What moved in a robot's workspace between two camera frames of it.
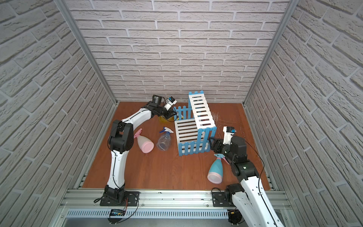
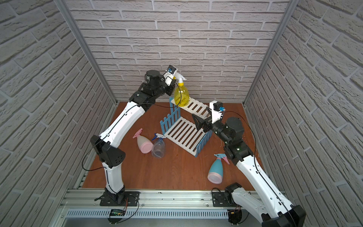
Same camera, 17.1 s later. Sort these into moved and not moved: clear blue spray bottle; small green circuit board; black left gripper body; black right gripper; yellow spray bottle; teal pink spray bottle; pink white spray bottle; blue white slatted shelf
Moved: blue white slatted shelf; yellow spray bottle; black left gripper body; black right gripper; clear blue spray bottle
Not moved: pink white spray bottle; teal pink spray bottle; small green circuit board
